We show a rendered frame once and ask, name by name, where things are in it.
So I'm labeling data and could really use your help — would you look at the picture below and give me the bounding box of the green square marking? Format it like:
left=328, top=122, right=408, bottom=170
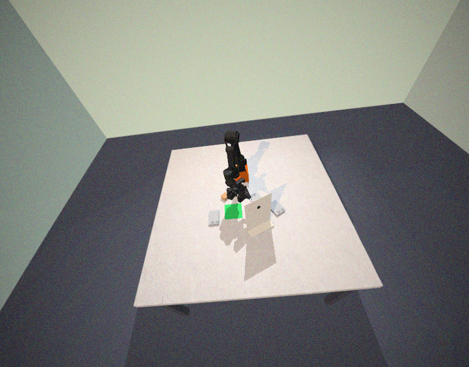
left=225, top=204, right=242, bottom=220

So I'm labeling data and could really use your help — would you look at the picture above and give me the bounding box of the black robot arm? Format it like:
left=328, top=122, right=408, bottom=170
left=223, top=131, right=247, bottom=200

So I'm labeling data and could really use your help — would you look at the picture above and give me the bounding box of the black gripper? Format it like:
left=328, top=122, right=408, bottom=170
left=230, top=178, right=251, bottom=203

